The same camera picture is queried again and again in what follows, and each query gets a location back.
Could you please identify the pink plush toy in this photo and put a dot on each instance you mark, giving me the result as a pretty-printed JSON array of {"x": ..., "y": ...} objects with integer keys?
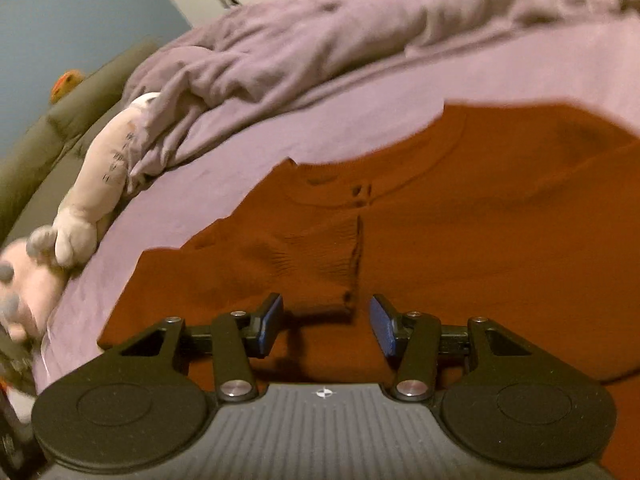
[{"x": 30, "y": 290}]

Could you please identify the olive green cushion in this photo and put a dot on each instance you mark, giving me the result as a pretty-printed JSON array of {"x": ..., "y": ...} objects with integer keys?
[{"x": 55, "y": 135}]

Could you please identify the purple bed sheet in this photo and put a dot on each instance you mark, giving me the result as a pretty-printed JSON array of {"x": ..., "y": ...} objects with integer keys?
[{"x": 210, "y": 150}]

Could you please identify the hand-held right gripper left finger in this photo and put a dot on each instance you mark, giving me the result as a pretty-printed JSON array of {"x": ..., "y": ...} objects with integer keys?
[{"x": 270, "y": 327}]

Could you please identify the orange plush toy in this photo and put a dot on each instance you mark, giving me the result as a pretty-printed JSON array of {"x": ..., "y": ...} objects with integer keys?
[{"x": 67, "y": 85}]

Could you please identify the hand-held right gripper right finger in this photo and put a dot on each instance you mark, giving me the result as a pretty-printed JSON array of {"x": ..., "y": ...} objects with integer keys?
[{"x": 382, "y": 327}]

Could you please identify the purple crumpled duvet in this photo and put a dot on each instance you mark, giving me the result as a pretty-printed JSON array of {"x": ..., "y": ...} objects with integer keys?
[{"x": 310, "y": 45}]

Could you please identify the rust brown sweater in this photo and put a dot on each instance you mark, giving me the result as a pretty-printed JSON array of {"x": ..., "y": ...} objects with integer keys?
[{"x": 475, "y": 220}]

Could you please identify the long white plush toy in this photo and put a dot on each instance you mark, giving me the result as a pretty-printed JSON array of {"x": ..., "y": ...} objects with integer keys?
[{"x": 102, "y": 170}]

